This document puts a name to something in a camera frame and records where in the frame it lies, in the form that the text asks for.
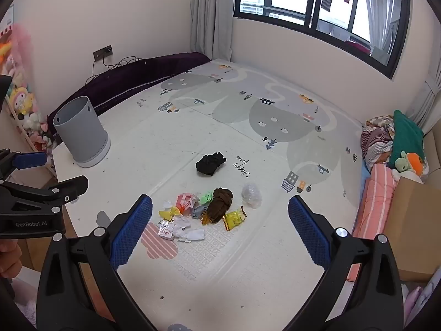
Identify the green and orange plush toy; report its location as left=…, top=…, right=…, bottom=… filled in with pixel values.
left=394, top=150, right=424, bottom=176

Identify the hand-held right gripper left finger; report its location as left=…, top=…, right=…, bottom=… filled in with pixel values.
left=36, top=194, right=157, bottom=331

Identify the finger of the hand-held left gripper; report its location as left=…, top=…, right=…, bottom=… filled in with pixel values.
left=0, top=149, right=49, bottom=181
left=0, top=175, right=89, bottom=215

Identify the white and red packet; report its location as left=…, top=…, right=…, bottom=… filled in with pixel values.
left=157, top=221, right=176, bottom=241

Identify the grey round bin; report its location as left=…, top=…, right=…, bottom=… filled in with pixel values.
left=53, top=96, right=111, bottom=168

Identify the striped blanket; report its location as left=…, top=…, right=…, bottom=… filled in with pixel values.
left=360, top=115, right=395, bottom=173

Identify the clear plastic bag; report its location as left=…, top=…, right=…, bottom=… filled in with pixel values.
left=241, top=181, right=263, bottom=209

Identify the black cable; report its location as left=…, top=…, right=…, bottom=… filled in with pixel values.
left=84, top=56, right=145, bottom=85

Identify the black cloth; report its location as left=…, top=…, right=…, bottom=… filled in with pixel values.
left=196, top=152, right=227, bottom=177

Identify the yellow bow wrapper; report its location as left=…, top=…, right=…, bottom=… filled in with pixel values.
left=158, top=206, right=181, bottom=220

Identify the beige headboard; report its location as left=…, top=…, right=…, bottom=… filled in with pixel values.
left=422, top=129, right=441, bottom=187

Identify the brown cloth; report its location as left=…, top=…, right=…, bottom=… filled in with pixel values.
left=207, top=188, right=234, bottom=224

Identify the yellow snack packet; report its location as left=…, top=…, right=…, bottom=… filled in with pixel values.
left=222, top=206, right=249, bottom=231

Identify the lilac cloth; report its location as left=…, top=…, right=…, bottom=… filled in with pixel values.
left=401, top=272, right=436, bottom=331

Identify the pink striped quilt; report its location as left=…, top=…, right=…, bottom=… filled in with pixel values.
left=346, top=164, right=400, bottom=283

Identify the green towel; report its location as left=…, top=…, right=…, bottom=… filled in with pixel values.
left=388, top=110, right=425, bottom=169

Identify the person's left hand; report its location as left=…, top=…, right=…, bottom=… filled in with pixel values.
left=0, top=239, right=23, bottom=279

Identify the shelf of plush toys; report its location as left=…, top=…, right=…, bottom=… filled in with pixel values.
left=0, top=24, right=57, bottom=152

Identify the pink checkered packet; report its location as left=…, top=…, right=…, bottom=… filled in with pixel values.
left=176, top=193, right=200, bottom=216

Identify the purple blanket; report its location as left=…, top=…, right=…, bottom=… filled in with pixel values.
left=46, top=52, right=211, bottom=145

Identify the dark wall socket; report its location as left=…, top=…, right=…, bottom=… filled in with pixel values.
left=93, top=45, right=114, bottom=62

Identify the black framed window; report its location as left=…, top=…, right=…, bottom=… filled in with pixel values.
left=233, top=0, right=412, bottom=79

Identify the grey curtain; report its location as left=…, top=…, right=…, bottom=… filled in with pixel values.
left=189, top=0, right=236, bottom=63
left=407, top=65, right=441, bottom=135

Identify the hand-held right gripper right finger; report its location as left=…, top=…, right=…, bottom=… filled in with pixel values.
left=287, top=195, right=405, bottom=331

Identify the cardboard box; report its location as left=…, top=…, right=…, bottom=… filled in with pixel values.
left=382, top=176, right=441, bottom=281

